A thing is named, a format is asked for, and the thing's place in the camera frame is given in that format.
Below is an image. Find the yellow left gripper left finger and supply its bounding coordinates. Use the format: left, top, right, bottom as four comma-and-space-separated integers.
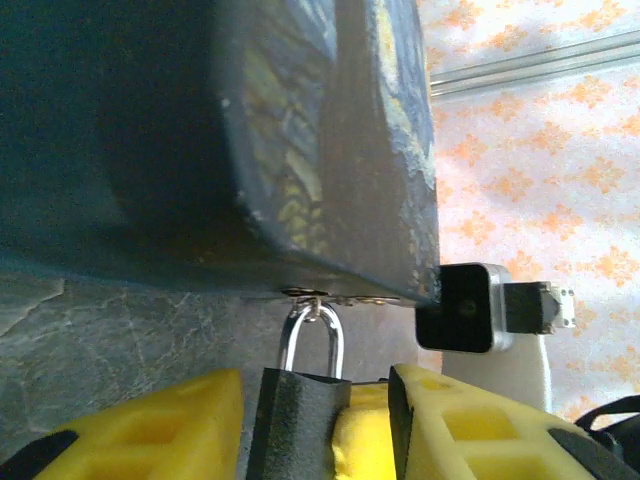
0, 368, 247, 480

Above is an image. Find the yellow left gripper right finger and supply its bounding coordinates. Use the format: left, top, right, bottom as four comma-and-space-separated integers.
387, 363, 640, 480

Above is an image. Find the black padlock with silver shackle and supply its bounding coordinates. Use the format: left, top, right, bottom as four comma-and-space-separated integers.
247, 301, 353, 480

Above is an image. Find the starry night painted box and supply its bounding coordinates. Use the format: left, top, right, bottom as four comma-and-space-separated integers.
0, 0, 444, 307

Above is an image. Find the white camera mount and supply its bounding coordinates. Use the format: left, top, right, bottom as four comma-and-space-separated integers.
439, 332, 554, 414

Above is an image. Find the black and silver camera box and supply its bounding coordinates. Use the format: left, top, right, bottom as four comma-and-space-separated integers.
414, 261, 517, 354

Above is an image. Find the black and silver cable connector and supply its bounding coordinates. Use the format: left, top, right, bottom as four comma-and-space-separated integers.
502, 279, 577, 336

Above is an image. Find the aluminium rail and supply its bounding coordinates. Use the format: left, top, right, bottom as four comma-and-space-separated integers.
428, 29, 640, 99

